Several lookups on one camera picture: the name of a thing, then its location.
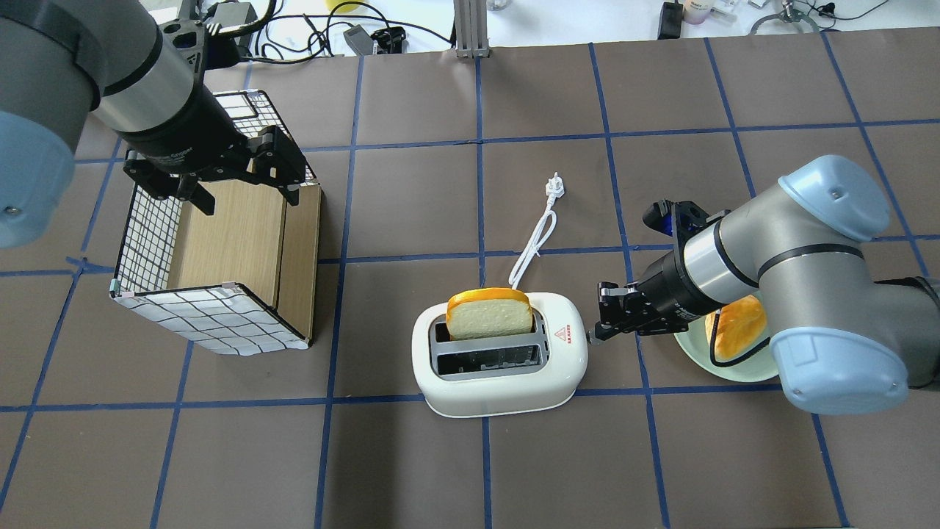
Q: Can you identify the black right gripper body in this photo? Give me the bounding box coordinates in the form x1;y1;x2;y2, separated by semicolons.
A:
596;251;709;339

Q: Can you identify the black power adapter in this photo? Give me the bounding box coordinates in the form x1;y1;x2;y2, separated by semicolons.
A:
656;1;684;40

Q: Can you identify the white toaster power cable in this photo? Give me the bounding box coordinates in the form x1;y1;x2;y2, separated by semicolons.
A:
508;172;568;290

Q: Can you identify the aluminium frame post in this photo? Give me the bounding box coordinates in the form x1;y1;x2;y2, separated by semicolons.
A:
453;0;491;58

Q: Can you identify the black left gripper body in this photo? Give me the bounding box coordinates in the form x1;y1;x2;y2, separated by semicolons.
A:
122;93;308;200

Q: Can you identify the golden triangular bread pastry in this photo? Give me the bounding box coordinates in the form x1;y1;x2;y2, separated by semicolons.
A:
704;295;767;361

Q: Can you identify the toast slice in toaster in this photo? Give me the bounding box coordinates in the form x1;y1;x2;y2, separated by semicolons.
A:
444;287;534;341

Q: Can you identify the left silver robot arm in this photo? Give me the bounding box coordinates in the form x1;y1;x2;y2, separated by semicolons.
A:
1;1;308;248

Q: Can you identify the wire basket with wooden shelves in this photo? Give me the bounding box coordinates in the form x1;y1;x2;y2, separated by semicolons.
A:
109;90;322;356

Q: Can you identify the light green plate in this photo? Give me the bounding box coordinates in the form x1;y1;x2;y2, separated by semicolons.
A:
673;319;778;383

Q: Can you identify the white two-slot toaster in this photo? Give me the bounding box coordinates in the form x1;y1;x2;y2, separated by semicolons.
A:
411;292;588;419

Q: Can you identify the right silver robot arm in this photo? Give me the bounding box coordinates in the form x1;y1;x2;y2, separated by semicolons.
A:
408;155;938;418

